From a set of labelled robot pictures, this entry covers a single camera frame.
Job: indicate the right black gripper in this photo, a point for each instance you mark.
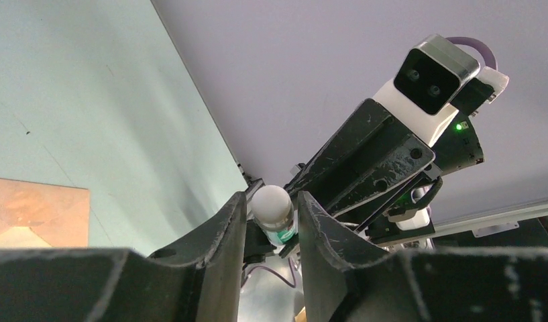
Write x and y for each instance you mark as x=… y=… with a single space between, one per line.
x=348 y=171

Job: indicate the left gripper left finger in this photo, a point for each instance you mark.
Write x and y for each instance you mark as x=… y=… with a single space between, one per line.
x=195 y=278

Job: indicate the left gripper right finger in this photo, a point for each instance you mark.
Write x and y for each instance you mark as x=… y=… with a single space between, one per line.
x=346 y=278

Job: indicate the white green glue stick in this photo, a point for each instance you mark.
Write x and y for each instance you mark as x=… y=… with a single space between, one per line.
x=274 y=213

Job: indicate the tan paper envelope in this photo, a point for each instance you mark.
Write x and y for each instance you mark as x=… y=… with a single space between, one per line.
x=36 y=215

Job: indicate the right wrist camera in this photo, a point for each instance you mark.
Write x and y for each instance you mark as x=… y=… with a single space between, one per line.
x=439 y=78

